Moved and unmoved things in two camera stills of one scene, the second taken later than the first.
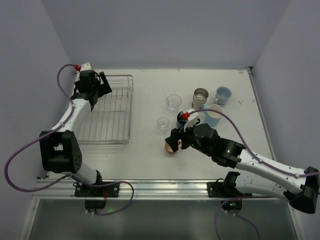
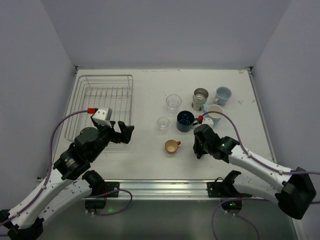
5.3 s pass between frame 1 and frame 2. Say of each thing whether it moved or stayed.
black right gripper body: moved
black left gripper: moved
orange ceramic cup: stayed
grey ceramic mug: stayed
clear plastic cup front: stayed
